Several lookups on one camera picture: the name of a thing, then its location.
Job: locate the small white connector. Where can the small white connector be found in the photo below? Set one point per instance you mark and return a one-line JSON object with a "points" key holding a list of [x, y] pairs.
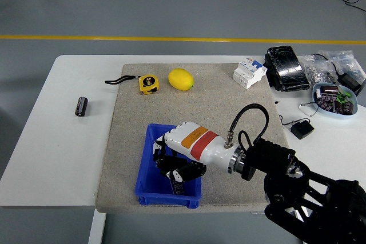
{"points": [[318, 94]]}

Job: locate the white circuit breaker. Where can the white circuit breaker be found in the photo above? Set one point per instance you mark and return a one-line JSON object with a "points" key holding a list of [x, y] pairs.
{"points": [[248, 72]]}

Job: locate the large dark brown battery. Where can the large dark brown battery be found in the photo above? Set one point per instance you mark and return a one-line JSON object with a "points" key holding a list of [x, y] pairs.
{"points": [[328, 90]]}

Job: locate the green plastic connector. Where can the green plastic connector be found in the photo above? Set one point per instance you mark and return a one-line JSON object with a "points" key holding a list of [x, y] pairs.
{"points": [[343, 96]]}

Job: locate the clear bag of nuts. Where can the clear bag of nuts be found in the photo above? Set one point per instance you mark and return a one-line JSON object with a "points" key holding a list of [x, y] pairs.
{"points": [[316, 69]]}

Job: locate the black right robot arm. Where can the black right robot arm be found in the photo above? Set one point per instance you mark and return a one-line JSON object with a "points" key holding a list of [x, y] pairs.
{"points": [[314, 195]]}

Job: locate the yellow lemon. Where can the yellow lemon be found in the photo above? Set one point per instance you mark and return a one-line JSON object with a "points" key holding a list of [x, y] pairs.
{"points": [[180, 79]]}

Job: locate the yellow tape measure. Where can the yellow tape measure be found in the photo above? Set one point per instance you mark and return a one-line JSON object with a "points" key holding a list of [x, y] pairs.
{"points": [[148, 84]]}

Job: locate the clear bag of blue screws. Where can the clear bag of blue screws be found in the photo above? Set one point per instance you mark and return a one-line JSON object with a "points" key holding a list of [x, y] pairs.
{"points": [[347, 61]]}

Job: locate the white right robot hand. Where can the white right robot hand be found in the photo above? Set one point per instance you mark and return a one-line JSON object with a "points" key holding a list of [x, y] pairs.
{"points": [[197, 144]]}

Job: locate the small black power adapter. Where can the small black power adapter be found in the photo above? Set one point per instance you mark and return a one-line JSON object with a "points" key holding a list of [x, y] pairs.
{"points": [[302, 129]]}

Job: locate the grey-brown mat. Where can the grey-brown mat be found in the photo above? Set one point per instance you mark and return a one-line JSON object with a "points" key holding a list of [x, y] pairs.
{"points": [[217, 107]]}

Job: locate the light blue bowl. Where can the light blue bowl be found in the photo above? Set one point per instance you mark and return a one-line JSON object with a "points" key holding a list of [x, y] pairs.
{"points": [[331, 114]]}

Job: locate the large black power adapter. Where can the large black power adapter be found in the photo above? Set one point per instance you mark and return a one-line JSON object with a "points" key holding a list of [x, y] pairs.
{"points": [[351, 81]]}

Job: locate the black wrapped box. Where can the black wrapped box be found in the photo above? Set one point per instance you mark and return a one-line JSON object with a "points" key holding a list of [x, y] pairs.
{"points": [[286, 68]]}

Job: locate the black printed cylindrical battery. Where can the black printed cylindrical battery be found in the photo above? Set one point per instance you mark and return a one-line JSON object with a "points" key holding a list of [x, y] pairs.
{"points": [[178, 188]]}

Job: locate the blue plastic box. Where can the blue plastic box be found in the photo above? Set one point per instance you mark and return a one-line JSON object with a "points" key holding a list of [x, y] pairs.
{"points": [[148, 181]]}

